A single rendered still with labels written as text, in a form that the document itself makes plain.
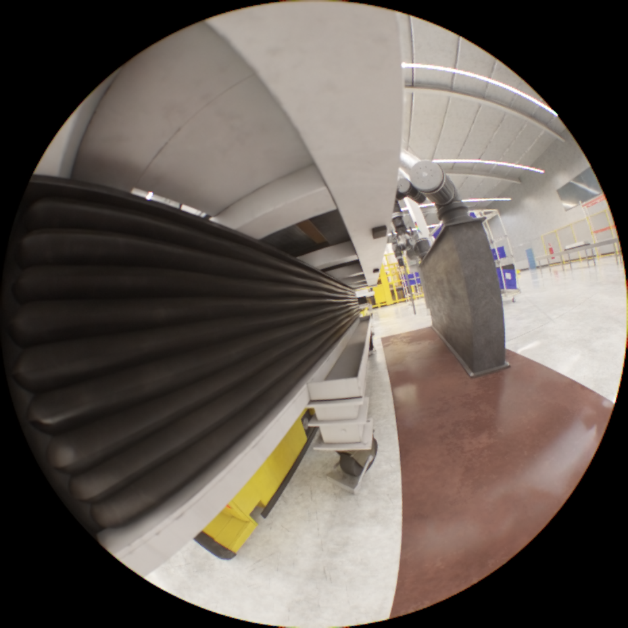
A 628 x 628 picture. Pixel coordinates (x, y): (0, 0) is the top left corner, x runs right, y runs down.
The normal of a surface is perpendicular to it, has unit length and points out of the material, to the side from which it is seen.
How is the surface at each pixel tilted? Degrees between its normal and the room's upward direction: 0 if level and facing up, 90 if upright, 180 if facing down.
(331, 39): 180
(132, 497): 38
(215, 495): 90
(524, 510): 0
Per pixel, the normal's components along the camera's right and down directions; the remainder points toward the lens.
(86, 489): 0.45, -0.80
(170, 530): 0.92, -0.21
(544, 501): -0.22, -0.97
